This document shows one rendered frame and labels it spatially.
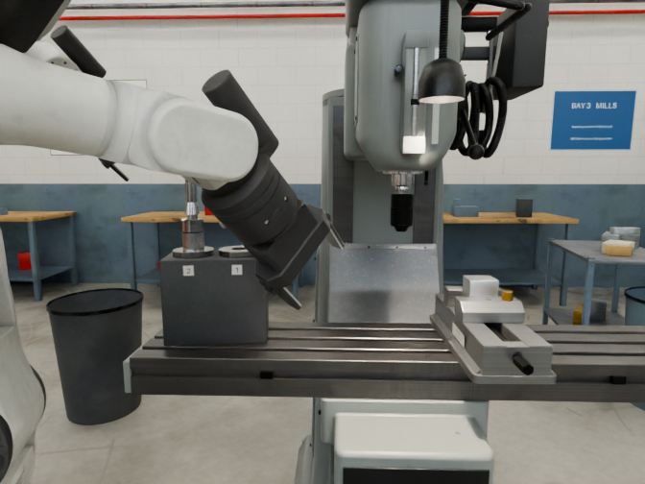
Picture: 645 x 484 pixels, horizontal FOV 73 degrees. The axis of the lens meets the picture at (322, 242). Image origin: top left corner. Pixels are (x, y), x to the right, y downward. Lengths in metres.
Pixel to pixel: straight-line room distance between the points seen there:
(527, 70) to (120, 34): 5.11
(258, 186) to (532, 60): 0.93
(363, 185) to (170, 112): 0.97
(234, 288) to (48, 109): 0.65
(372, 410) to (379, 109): 0.58
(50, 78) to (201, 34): 5.20
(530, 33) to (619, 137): 4.82
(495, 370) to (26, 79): 0.77
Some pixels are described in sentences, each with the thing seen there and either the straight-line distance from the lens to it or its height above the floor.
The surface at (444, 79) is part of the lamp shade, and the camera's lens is 0.73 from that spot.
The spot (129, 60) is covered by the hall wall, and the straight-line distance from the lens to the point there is 5.80.
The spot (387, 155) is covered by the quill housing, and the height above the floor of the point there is 1.34.
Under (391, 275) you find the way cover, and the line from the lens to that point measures 1.30.
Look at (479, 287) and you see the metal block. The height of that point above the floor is 1.07.
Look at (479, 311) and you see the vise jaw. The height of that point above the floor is 1.03.
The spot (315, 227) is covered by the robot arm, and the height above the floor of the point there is 1.24.
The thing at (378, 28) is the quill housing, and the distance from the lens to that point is 0.90.
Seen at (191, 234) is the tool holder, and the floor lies 1.18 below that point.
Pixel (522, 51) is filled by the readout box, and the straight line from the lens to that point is 1.26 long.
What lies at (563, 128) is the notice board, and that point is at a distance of 5.75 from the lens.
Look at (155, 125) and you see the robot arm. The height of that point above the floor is 1.34.
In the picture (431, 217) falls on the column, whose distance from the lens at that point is 1.34.
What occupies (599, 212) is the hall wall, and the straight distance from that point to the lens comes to 5.96.
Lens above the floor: 1.30
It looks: 9 degrees down
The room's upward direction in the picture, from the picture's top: straight up
